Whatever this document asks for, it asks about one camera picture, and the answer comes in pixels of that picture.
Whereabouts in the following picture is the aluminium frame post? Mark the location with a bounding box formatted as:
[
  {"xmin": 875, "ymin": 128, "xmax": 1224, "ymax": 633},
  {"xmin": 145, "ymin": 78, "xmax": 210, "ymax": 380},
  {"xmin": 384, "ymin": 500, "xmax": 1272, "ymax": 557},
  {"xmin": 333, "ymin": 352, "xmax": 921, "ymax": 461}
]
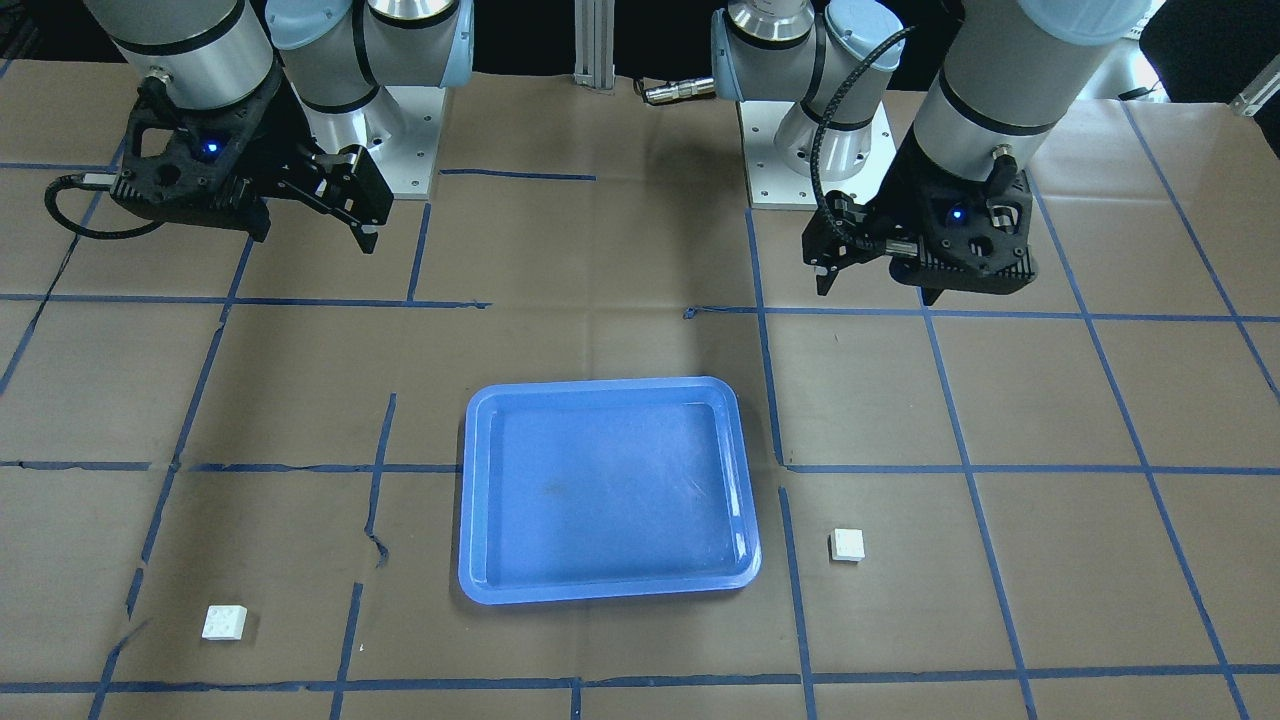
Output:
[{"xmin": 572, "ymin": 0, "xmax": 616, "ymax": 94}]

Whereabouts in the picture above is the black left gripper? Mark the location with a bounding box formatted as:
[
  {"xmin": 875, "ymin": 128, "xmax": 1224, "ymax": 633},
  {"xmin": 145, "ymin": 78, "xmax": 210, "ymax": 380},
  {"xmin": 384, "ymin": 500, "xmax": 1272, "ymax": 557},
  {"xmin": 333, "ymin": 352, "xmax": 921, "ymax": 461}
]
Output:
[{"xmin": 803, "ymin": 131, "xmax": 1039, "ymax": 305}]

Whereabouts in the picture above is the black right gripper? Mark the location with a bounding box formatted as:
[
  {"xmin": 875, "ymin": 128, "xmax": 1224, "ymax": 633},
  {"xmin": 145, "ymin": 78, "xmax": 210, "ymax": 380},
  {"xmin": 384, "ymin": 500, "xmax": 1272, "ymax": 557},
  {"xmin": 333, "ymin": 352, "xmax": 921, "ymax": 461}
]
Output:
[{"xmin": 109, "ymin": 70, "xmax": 394, "ymax": 254}]

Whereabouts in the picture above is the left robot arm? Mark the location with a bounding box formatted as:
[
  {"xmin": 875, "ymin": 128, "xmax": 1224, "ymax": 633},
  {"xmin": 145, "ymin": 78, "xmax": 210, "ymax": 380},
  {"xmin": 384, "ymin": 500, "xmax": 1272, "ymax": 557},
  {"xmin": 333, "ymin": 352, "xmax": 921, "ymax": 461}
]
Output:
[{"xmin": 710, "ymin": 1, "xmax": 1148, "ymax": 304}]

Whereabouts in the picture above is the white block near right arm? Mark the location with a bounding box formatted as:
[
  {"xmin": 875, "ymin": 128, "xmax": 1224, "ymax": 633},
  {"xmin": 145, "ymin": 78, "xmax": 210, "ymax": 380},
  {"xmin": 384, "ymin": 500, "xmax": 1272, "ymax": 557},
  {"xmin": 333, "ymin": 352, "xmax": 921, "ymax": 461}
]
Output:
[{"xmin": 200, "ymin": 603, "xmax": 250, "ymax": 641}]

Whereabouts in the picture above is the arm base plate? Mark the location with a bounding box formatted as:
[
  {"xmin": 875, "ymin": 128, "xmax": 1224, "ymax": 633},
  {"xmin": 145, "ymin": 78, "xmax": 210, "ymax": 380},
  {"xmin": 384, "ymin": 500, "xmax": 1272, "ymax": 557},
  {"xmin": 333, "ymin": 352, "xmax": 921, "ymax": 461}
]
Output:
[
  {"xmin": 739, "ymin": 101, "xmax": 896, "ymax": 211},
  {"xmin": 372, "ymin": 86, "xmax": 451, "ymax": 201}
]

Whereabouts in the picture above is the blue plastic tray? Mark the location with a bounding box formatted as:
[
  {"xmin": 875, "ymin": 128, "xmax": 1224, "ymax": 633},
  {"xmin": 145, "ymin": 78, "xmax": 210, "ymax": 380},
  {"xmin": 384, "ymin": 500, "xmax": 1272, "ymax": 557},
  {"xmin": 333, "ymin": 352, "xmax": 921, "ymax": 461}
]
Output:
[{"xmin": 457, "ymin": 375, "xmax": 763, "ymax": 606}]

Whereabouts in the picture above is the silver cable connector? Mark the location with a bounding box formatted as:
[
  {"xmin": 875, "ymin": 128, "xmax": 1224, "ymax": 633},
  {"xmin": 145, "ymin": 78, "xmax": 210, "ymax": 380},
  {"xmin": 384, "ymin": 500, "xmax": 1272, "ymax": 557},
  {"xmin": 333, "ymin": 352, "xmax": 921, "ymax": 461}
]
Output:
[{"xmin": 636, "ymin": 77, "xmax": 716, "ymax": 108}]

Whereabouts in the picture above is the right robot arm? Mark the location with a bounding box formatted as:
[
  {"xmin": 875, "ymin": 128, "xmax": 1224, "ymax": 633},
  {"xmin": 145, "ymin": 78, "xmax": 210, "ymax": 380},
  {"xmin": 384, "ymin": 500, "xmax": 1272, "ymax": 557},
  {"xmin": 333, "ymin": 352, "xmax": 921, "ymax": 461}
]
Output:
[{"xmin": 44, "ymin": 1, "xmax": 475, "ymax": 254}]

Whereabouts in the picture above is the white block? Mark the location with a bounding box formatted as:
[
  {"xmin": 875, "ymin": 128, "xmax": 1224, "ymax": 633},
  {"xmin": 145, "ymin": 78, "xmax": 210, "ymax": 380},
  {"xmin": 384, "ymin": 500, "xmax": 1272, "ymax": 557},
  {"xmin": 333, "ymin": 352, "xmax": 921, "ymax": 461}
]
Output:
[{"xmin": 828, "ymin": 528, "xmax": 867, "ymax": 562}]

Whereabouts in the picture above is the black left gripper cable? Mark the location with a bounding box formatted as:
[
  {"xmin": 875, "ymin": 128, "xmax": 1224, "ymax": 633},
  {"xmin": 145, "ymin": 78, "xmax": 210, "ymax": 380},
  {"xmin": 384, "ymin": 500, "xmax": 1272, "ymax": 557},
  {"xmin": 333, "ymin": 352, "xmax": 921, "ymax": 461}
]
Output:
[{"xmin": 810, "ymin": 26, "xmax": 916, "ymax": 222}]

